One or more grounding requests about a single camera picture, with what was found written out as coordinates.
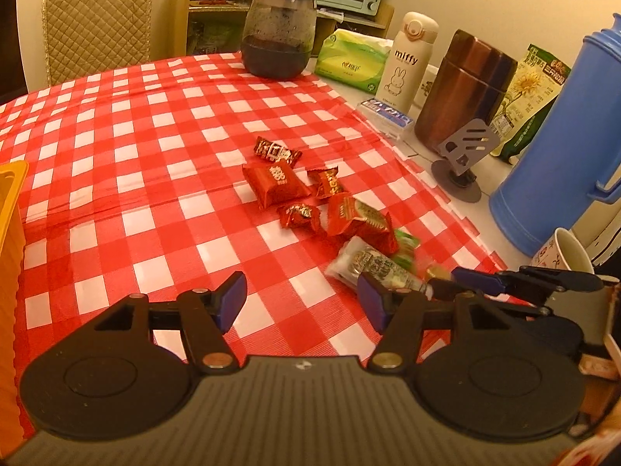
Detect blue thermos jug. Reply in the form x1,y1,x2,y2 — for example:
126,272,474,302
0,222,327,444
488,14,621,257

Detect red green snack packet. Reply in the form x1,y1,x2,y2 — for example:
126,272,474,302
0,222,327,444
326,193,399,256

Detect paper cup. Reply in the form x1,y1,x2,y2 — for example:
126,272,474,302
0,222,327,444
531,228,597,278

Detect sunflower print bag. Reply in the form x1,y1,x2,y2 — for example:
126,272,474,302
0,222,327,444
489,43,574,166

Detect copper thermos flask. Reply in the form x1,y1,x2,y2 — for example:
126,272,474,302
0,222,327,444
414,29,519,154

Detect quilted beige chair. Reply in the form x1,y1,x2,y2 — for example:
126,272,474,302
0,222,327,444
41,0,155,87

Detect dark red candy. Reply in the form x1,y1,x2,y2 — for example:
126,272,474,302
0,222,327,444
253,136,302,167

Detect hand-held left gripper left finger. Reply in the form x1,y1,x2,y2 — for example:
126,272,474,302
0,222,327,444
73,272,248,376

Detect wooden shelf unit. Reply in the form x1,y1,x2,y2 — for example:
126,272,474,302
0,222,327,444
170,0,395,56

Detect red twisted wrapper candy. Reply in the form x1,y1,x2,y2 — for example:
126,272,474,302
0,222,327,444
277,202,324,230

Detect white rabbit print bottle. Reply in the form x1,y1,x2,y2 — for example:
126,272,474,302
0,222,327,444
375,11,440,110

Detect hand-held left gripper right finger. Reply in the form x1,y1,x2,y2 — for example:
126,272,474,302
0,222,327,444
358,272,534,374

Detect green tissue pack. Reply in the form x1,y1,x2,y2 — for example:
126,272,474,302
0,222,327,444
314,28,395,96

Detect red white cloth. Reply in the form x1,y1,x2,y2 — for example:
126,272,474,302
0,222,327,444
553,429,621,466

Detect yellow plastic basket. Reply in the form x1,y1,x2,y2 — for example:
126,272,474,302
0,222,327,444
0,160,29,452

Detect grey phone stand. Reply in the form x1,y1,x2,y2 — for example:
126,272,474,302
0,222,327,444
430,118,502,204

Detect small red orange snack packet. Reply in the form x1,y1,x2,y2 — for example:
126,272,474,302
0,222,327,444
307,165,346,201

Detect white mug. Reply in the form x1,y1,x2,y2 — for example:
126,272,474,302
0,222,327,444
420,64,440,108

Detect red square snack packet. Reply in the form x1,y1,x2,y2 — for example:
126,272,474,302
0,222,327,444
241,158,312,211

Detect dark glass jar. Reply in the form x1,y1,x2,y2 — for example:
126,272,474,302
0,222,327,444
241,0,319,80

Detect red white checkered tablecloth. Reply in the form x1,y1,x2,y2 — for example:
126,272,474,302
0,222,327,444
0,52,534,447

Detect blue gum box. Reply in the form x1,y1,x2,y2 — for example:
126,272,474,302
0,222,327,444
356,97,416,141

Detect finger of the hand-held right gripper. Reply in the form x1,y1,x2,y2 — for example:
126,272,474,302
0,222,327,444
451,265,605,297
427,279,554,317

